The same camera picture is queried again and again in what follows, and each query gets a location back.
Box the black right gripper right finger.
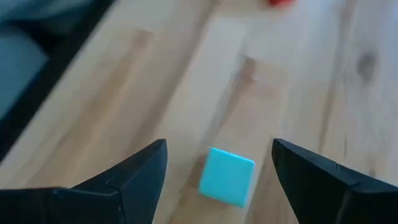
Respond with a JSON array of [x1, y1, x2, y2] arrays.
[[272, 138, 362, 224]]

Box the black aluminium table frame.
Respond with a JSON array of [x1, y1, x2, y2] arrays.
[[0, 0, 116, 163]]

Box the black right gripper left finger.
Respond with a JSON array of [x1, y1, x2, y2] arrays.
[[71, 139, 169, 224]]

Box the light teal wooden cube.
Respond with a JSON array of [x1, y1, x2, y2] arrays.
[[198, 146, 256, 208]]

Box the red wooden block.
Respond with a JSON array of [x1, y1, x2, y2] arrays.
[[266, 0, 295, 7]]

